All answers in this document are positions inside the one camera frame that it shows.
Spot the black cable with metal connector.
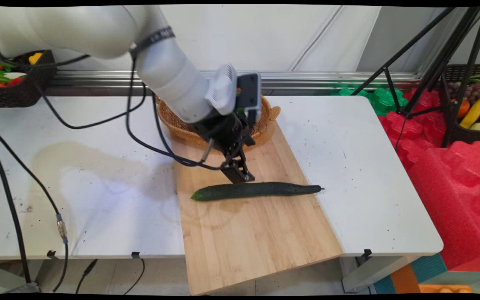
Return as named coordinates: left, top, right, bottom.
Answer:
left=0, top=121, right=69, bottom=292

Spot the purple grapes bunch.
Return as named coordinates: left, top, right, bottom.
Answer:
left=448, top=82, right=480, bottom=103

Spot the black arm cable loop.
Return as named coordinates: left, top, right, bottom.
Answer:
left=0, top=50, right=147, bottom=130

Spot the woven wicker basket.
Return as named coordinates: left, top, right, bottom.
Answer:
left=155, top=94, right=281, bottom=147

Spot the aluminium rail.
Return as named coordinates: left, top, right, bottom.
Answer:
left=46, top=70, right=424, bottom=96

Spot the black basket with vegetables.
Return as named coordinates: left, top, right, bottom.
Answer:
left=0, top=50, right=57, bottom=109

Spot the black basket with fruit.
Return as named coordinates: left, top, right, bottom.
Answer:
left=442, top=64, right=480, bottom=145

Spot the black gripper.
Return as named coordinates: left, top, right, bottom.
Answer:
left=192, top=111, right=257, bottom=184

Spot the dark green cucumber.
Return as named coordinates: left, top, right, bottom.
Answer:
left=190, top=182, right=325, bottom=202

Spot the wooden cutting board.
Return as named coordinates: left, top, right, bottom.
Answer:
left=170, top=121, right=344, bottom=295

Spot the black tripod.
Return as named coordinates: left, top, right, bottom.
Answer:
left=350, top=6, right=480, bottom=148

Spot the yellow banana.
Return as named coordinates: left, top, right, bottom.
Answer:
left=460, top=92, right=480, bottom=129

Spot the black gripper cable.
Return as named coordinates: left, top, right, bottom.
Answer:
left=125, top=52, right=224, bottom=171

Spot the grey table leg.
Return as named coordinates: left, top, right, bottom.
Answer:
left=340, top=255, right=415, bottom=293

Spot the red foam packing sheet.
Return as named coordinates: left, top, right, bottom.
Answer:
left=377, top=88, right=453, bottom=169
left=407, top=141, right=480, bottom=271

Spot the thin black floor cable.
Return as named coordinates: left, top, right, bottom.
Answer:
left=75, top=259, right=98, bottom=294
left=123, top=258, right=145, bottom=295

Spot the green foam packing sheet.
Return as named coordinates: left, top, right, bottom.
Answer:
left=332, top=85, right=409, bottom=116

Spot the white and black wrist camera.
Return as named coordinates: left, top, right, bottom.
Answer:
left=205, top=63, right=262, bottom=122

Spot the thick black cable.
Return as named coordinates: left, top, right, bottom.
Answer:
left=0, top=131, right=32, bottom=285

